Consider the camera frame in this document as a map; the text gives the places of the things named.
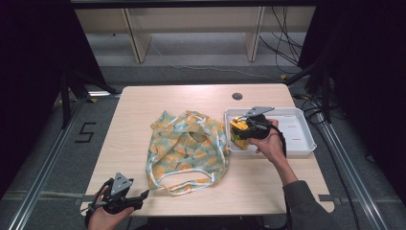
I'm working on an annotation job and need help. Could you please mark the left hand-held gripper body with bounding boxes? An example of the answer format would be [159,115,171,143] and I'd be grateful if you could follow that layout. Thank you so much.
[95,172,144,216]

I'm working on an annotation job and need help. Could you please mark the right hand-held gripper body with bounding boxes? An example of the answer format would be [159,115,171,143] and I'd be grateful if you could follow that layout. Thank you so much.
[237,105,276,141]

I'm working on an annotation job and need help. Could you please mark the yellow carton box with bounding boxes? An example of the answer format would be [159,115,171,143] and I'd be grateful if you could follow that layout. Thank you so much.
[229,117,251,151]

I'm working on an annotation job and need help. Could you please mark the white plastic tray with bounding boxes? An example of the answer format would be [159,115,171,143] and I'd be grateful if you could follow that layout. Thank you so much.
[223,106,318,157]

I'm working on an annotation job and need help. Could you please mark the orange patterned child's shirt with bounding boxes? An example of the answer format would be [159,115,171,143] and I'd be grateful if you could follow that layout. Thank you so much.
[145,109,232,196]

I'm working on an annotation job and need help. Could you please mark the person's right hand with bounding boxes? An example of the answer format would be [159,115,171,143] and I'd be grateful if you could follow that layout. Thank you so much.
[247,118,288,165]

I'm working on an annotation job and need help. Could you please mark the person's left hand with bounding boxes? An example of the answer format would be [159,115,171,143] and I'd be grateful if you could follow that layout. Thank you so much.
[87,204,136,230]

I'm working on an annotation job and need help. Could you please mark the black metal stand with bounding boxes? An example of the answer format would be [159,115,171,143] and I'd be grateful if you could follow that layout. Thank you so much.
[57,67,120,129]
[282,59,333,125]

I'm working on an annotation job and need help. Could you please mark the black curtain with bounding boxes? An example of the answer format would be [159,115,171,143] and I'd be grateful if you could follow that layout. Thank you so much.
[298,0,406,205]
[0,0,108,199]

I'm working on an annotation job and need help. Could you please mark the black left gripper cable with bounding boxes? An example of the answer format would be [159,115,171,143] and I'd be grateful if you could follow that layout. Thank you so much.
[83,177,115,228]

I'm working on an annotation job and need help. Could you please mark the white floor cable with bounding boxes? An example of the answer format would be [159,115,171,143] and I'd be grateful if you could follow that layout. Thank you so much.
[148,40,282,81]

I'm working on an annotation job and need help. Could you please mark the aluminium floor rail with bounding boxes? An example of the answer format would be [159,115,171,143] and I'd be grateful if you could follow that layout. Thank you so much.
[7,98,88,230]
[313,111,391,230]

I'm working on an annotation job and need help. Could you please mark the bundle of black floor cables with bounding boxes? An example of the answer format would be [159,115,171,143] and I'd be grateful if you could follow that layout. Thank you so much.
[258,5,305,75]

